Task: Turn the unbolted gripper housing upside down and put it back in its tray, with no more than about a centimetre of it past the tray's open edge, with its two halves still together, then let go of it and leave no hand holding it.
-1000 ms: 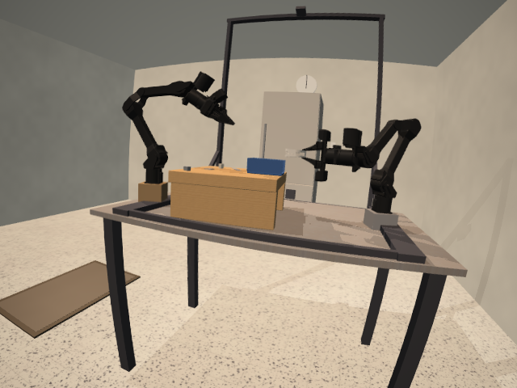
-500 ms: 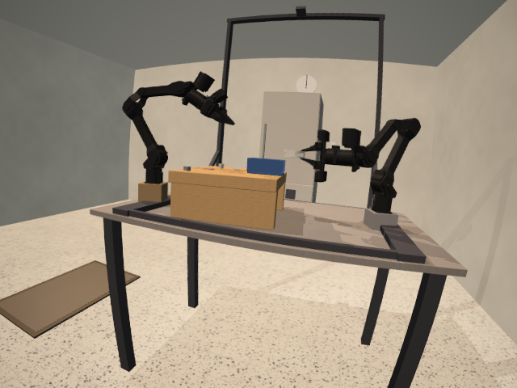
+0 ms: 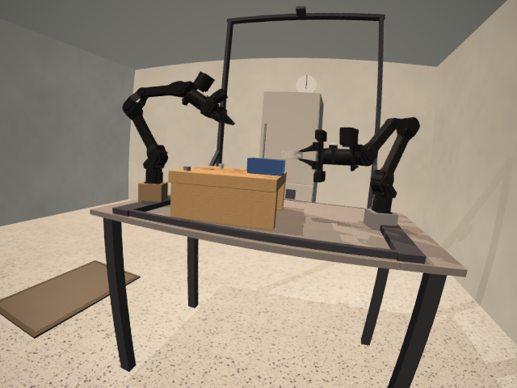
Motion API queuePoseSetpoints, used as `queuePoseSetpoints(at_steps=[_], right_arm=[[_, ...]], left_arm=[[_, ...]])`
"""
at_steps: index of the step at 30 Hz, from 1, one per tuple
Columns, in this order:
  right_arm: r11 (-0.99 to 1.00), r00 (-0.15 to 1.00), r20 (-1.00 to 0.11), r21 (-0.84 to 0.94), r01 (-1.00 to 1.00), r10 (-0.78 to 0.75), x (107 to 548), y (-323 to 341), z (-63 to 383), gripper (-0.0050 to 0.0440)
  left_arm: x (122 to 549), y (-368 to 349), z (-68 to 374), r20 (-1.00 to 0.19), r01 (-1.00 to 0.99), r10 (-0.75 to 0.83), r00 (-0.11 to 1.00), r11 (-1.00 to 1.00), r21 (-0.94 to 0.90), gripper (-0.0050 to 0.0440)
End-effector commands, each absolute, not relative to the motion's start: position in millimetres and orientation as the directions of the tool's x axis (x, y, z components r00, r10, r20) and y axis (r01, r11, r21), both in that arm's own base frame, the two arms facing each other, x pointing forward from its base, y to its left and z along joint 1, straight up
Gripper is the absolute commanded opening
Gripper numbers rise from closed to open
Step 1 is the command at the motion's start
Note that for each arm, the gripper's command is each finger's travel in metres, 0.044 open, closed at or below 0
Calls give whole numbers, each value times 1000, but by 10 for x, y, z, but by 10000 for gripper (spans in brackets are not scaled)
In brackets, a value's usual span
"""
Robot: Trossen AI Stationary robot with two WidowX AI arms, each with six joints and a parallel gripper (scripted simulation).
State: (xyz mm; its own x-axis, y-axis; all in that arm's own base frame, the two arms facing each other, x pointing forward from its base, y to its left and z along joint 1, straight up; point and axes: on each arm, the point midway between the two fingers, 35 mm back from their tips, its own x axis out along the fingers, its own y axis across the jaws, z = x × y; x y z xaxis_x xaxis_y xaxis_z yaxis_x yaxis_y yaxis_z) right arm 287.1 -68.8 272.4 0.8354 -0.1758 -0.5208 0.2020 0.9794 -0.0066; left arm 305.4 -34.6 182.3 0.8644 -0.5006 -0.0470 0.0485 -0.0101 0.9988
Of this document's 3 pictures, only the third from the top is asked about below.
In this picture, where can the black metal overhead frame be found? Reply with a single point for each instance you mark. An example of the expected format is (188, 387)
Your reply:
(309, 16)

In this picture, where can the blue open-top tray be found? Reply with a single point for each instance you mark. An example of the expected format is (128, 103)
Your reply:
(265, 166)

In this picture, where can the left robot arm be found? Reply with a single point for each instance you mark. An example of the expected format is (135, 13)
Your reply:
(381, 181)

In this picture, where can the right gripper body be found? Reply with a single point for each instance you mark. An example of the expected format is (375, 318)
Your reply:
(204, 106)

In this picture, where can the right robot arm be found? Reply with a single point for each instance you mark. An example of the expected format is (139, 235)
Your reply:
(157, 154)

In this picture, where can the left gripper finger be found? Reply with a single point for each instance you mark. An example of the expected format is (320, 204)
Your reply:
(310, 148)
(308, 162)

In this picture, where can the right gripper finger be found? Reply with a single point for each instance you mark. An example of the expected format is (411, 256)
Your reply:
(216, 114)
(230, 121)

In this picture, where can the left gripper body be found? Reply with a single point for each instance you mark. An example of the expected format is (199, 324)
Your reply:
(328, 156)

